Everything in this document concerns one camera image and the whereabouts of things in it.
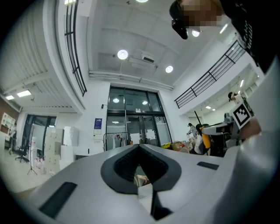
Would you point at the white paper sheet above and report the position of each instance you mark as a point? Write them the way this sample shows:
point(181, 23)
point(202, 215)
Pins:
point(135, 138)
point(151, 134)

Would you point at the person's black shirt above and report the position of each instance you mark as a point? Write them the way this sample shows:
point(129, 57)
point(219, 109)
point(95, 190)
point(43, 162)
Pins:
point(251, 26)

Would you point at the blue wall poster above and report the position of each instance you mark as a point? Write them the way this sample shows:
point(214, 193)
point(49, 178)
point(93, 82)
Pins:
point(98, 125)

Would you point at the person's head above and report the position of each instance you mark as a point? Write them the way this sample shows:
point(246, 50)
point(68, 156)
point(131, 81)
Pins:
point(201, 15)

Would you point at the white ceiling air unit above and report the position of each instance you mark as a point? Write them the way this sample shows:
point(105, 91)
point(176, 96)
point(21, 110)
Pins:
point(142, 58)

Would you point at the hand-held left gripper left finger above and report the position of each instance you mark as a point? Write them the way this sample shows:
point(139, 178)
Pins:
point(87, 186)

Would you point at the black framed glass entrance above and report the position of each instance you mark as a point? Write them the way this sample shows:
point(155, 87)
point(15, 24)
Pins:
point(135, 98)

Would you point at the black head-worn camera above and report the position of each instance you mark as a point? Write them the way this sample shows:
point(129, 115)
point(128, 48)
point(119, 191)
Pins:
point(180, 28)

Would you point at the door sign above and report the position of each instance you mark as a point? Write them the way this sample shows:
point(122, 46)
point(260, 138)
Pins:
point(140, 111)

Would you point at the round ceiling light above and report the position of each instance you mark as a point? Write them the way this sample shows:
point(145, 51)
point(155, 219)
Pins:
point(169, 69)
point(142, 0)
point(122, 54)
point(195, 33)

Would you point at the black office chair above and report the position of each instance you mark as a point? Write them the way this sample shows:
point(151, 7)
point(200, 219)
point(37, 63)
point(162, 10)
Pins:
point(22, 151)

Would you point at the black tripod stand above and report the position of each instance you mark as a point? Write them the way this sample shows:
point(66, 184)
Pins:
point(32, 153)

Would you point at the black mezzanine railing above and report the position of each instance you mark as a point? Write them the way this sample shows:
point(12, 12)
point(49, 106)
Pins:
point(210, 75)
point(76, 65)

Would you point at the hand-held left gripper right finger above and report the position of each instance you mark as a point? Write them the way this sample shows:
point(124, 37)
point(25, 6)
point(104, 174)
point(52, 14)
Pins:
point(192, 179)

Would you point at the ceiling panel light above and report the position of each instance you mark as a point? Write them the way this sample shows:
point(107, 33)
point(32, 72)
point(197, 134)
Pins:
point(24, 93)
point(9, 97)

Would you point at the stack of white boxes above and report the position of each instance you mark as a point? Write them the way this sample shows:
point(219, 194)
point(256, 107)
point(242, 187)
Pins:
point(52, 148)

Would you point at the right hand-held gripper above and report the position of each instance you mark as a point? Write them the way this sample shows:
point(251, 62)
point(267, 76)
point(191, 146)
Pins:
point(241, 116)

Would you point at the black clothes rack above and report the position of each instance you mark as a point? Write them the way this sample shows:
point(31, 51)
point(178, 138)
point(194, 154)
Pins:
point(116, 141)

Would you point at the white cubby shelf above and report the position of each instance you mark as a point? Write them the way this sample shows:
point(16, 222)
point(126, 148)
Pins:
point(6, 122)

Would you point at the person's right forearm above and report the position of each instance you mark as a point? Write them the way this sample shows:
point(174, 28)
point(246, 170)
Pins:
point(251, 130)

